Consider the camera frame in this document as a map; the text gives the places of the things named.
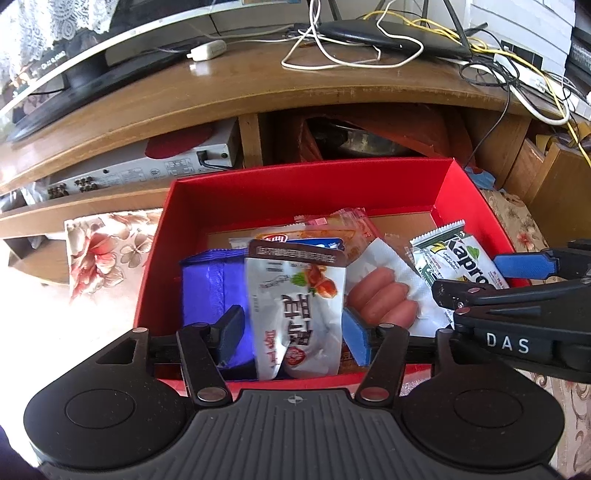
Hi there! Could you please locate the green white wafer packet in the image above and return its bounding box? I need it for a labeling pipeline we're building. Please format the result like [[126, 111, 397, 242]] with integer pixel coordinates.
[[410, 220, 511, 308]]

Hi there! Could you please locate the white cable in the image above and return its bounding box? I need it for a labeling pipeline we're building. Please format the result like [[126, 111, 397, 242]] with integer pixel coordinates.
[[281, 0, 424, 71]]

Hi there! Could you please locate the brown tape roll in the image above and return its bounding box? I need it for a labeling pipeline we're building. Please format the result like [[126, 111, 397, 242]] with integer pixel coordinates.
[[536, 131, 575, 158]]

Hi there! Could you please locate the white braised egg packet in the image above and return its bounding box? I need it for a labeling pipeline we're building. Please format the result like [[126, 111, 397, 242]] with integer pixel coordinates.
[[243, 239, 348, 381]]

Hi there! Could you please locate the wooden television stand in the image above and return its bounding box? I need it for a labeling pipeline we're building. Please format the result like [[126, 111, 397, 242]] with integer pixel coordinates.
[[0, 37, 591, 287]]

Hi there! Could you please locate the television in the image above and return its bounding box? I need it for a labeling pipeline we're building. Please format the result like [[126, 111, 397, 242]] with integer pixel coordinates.
[[0, 0, 296, 144]]

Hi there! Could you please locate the floral tablecloth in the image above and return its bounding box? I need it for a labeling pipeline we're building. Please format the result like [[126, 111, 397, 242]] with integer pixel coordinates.
[[480, 187, 591, 480]]

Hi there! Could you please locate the red cardboard box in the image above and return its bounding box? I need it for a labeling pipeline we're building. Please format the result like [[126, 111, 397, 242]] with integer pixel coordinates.
[[134, 157, 513, 402]]

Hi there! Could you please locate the purple snack packet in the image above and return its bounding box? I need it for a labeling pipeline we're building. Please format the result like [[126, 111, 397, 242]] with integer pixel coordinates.
[[179, 248, 259, 381]]

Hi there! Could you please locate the black router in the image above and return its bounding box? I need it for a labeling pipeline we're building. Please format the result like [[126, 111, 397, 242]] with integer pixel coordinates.
[[318, 0, 490, 58]]

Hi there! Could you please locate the red cake packet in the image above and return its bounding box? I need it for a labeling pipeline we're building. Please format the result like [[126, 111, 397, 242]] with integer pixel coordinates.
[[295, 208, 386, 266]]

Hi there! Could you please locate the white sausage packet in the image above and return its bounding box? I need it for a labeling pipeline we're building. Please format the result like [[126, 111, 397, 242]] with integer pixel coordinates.
[[344, 237, 455, 340]]

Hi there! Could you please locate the red round object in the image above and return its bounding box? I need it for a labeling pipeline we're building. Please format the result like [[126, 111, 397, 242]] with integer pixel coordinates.
[[145, 131, 215, 160]]

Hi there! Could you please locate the metal bowl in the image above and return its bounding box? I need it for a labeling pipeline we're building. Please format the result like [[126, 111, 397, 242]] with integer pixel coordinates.
[[332, 122, 416, 158]]

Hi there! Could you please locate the black shelf rack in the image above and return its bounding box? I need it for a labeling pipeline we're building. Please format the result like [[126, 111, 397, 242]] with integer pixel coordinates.
[[566, 0, 591, 88]]

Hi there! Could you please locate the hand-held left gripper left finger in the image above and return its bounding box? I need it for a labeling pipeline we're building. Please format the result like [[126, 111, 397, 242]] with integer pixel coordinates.
[[90, 305, 245, 407]]

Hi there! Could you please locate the yellow cable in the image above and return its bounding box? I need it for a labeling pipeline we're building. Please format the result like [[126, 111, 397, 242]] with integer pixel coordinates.
[[362, 9, 591, 167]]

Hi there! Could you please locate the floral printed bag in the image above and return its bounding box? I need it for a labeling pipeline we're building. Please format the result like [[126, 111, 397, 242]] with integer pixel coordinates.
[[65, 210, 162, 301]]

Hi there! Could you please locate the wooden cabinet door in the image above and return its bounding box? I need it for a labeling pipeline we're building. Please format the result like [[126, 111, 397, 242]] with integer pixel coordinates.
[[503, 138, 591, 245]]

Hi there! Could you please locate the white power strip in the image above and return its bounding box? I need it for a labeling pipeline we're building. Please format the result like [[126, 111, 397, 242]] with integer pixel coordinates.
[[492, 51, 591, 121]]

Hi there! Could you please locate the silver media player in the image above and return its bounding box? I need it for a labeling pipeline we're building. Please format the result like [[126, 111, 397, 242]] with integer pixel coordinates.
[[44, 121, 238, 200]]

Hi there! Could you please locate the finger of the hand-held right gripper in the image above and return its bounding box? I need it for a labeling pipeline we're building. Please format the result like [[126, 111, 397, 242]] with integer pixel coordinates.
[[495, 239, 591, 280], [431, 277, 591, 319]]

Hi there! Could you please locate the blue plastic item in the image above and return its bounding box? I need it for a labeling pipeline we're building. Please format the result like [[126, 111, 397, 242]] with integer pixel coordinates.
[[464, 167, 497, 190]]

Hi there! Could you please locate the white power adapter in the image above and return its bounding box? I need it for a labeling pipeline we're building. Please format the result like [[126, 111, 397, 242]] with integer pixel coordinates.
[[186, 40, 228, 62]]

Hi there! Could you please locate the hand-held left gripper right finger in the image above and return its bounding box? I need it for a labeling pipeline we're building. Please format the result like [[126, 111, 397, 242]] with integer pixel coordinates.
[[342, 308, 490, 409]]

